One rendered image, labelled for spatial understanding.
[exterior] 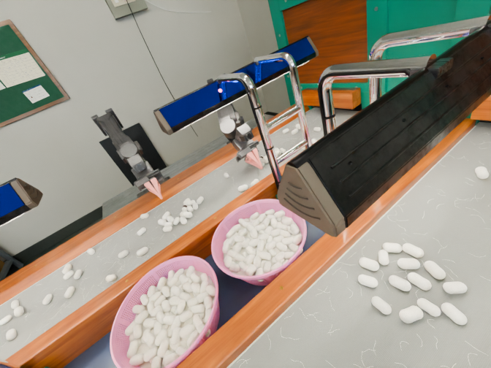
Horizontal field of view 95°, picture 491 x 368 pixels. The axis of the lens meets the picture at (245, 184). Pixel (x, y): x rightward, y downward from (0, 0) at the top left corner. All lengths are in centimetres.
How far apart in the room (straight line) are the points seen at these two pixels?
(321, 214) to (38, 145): 284
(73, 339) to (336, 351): 64
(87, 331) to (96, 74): 237
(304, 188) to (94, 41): 272
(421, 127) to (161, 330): 61
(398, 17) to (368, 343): 91
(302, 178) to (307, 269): 36
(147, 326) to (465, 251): 69
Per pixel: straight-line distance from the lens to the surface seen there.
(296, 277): 53
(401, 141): 28
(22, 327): 102
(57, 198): 309
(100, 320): 80
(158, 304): 68
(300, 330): 51
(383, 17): 103
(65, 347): 85
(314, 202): 21
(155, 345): 65
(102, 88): 281
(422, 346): 51
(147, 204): 104
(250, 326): 51
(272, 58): 77
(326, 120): 47
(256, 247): 65
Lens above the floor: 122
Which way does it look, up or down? 33 degrees down
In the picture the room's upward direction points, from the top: 22 degrees counter-clockwise
